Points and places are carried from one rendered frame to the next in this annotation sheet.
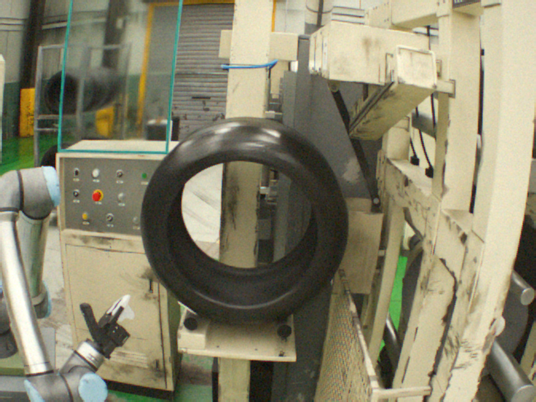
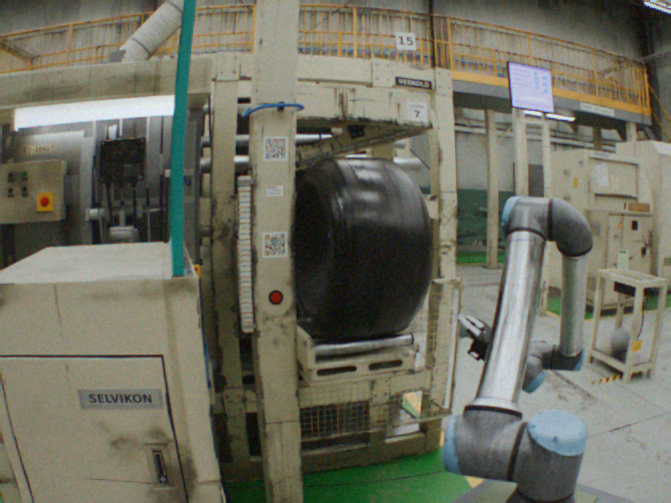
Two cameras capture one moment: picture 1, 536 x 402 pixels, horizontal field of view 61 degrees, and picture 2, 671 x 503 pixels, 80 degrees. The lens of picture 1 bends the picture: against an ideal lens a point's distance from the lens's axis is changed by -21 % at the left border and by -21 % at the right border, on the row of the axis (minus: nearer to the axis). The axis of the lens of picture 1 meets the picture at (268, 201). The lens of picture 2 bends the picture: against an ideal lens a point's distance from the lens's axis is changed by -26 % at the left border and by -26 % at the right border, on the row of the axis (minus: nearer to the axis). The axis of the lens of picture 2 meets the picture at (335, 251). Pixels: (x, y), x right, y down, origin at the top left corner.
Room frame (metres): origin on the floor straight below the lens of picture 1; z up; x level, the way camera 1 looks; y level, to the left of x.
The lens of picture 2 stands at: (2.19, 1.72, 1.39)
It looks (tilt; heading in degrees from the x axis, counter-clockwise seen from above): 7 degrees down; 252
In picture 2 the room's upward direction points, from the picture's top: straight up
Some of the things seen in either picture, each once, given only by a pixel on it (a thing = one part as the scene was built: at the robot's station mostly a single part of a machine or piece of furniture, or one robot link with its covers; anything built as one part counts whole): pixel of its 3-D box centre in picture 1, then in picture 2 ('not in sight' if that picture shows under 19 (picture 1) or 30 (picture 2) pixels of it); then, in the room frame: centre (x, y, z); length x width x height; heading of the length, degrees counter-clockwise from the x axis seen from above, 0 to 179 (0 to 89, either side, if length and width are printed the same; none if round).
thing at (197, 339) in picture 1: (197, 317); (360, 363); (1.62, 0.21, 0.84); 0.36 x 0.09 x 0.06; 1
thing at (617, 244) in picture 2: not in sight; (617, 259); (-2.82, -2.33, 0.62); 0.91 x 0.58 x 1.25; 170
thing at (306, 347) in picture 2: not in sight; (295, 338); (1.80, 0.07, 0.90); 0.40 x 0.03 x 0.10; 91
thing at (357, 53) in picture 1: (360, 57); (350, 108); (1.50, -0.23, 1.71); 0.61 x 0.25 x 0.15; 1
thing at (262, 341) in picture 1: (238, 331); (345, 361); (1.62, 0.07, 0.80); 0.37 x 0.36 x 0.02; 91
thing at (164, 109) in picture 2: not in sight; (93, 115); (2.49, 0.07, 1.66); 0.60 x 0.03 x 0.03; 1
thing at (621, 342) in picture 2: not in sight; (626, 322); (-1.08, -0.74, 0.40); 0.60 x 0.35 x 0.80; 80
